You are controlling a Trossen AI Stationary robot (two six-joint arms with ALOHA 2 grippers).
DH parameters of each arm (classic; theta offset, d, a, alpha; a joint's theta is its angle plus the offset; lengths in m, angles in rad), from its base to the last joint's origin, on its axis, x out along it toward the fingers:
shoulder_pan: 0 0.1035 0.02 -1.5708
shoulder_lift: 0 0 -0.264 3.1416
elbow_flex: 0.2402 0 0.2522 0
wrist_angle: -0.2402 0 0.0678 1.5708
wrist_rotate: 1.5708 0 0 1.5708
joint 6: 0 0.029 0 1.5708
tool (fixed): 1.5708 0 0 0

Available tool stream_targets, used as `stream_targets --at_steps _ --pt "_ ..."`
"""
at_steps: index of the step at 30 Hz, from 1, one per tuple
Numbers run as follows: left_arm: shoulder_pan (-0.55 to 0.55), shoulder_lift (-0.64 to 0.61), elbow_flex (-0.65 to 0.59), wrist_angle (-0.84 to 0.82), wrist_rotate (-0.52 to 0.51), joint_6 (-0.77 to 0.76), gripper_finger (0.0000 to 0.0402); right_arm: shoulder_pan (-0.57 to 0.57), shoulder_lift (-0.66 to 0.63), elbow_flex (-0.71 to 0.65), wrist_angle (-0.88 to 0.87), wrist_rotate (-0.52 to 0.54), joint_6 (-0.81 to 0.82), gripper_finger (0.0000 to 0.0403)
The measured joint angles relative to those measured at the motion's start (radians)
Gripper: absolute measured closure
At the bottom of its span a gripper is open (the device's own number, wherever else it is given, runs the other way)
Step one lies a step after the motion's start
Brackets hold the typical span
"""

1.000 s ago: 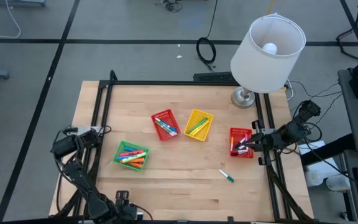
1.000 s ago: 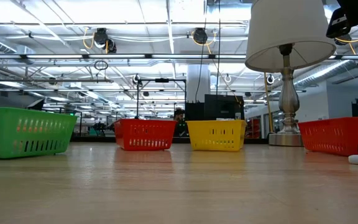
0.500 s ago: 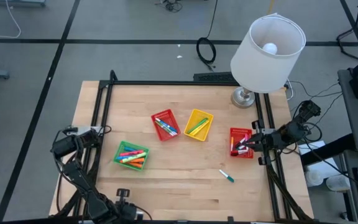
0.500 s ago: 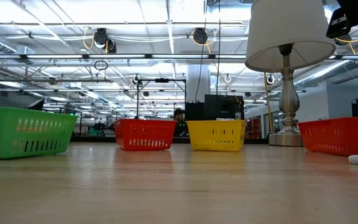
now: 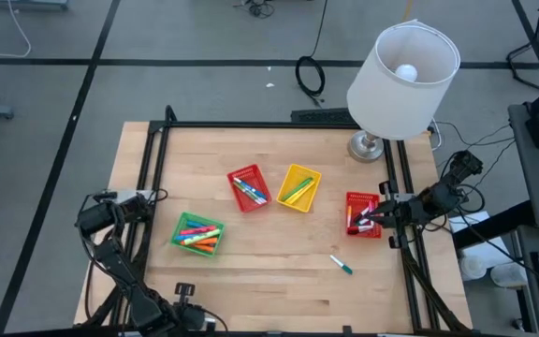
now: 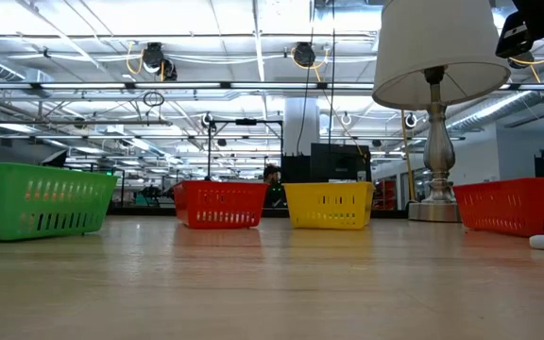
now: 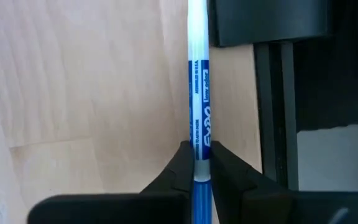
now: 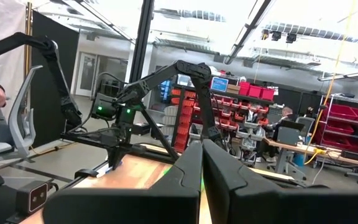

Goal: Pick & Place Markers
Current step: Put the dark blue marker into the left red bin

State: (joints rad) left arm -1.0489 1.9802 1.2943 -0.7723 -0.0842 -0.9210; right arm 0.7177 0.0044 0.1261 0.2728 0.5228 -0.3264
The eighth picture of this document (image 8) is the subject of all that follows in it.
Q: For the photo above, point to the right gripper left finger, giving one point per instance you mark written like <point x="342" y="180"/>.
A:
<point x="120" y="207"/>

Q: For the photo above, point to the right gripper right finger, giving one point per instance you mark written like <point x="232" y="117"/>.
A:
<point x="291" y="208"/>

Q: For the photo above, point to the black jointed arm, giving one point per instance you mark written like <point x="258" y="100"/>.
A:
<point x="54" y="68"/>

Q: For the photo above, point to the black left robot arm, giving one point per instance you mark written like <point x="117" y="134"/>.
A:
<point x="157" y="77"/>

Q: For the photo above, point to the wooden work desk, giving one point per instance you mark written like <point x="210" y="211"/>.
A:
<point x="337" y="155"/>

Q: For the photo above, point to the grey monitor back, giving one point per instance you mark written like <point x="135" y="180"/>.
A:
<point x="287" y="133"/>

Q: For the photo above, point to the small black controller box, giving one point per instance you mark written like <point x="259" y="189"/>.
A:
<point x="141" y="128"/>

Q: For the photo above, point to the grey office chair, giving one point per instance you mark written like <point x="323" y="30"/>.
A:
<point x="308" y="123"/>
<point x="20" y="124"/>

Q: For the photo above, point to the person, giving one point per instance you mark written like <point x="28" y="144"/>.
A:
<point x="286" y="115"/>

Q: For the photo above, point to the rack of red bins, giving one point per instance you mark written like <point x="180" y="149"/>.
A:
<point x="185" y="124"/>

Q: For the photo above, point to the white shelf red bins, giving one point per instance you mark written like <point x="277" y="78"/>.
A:
<point x="340" y="112"/>

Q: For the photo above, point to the red storage box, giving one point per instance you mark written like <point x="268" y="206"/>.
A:
<point x="267" y="94"/>
<point x="245" y="88"/>
<point x="255" y="91"/>

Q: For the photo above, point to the brown cardboard box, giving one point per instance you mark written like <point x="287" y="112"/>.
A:
<point x="233" y="89"/>

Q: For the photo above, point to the black partition panel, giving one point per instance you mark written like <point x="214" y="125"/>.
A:
<point x="48" y="93"/>

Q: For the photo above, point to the white glass door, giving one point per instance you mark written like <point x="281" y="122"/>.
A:
<point x="85" y="74"/>

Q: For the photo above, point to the blue sign screen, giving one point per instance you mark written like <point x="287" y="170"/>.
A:
<point x="219" y="84"/>

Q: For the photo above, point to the long ceiling light bar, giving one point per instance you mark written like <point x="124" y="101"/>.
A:
<point x="247" y="31"/>

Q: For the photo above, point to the black table-level camera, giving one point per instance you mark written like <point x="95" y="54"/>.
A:
<point x="33" y="197"/>

